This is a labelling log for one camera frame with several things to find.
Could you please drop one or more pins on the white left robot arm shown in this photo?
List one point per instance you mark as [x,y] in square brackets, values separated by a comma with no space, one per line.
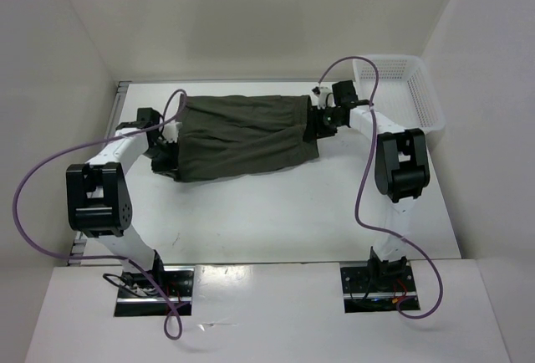
[137,133]

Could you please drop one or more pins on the white perforated plastic basket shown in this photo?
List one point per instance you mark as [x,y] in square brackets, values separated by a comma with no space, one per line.
[404,96]

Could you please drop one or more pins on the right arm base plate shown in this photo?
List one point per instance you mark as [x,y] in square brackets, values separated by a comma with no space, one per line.
[361,294]

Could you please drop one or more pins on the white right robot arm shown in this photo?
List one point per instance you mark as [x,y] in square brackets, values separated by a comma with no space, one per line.
[397,159]

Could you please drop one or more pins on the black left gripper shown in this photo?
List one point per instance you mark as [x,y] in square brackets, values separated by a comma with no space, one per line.
[170,169]

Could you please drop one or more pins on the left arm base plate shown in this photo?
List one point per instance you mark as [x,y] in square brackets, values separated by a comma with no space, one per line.
[137,297]

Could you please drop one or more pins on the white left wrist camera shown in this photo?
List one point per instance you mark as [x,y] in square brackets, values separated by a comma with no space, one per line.
[170,132]

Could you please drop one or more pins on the aluminium table edge rail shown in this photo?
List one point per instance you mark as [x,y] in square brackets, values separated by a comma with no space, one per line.
[98,201]

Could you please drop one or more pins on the dark green shorts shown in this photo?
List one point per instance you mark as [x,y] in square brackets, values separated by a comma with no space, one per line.
[238,135]

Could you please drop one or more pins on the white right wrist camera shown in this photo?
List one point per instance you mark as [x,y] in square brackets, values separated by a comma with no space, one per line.
[323,93]

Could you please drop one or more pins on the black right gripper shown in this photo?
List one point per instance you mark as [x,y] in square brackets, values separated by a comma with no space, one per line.
[314,131]

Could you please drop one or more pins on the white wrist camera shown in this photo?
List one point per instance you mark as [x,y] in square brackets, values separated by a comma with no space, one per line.
[323,93]
[170,132]

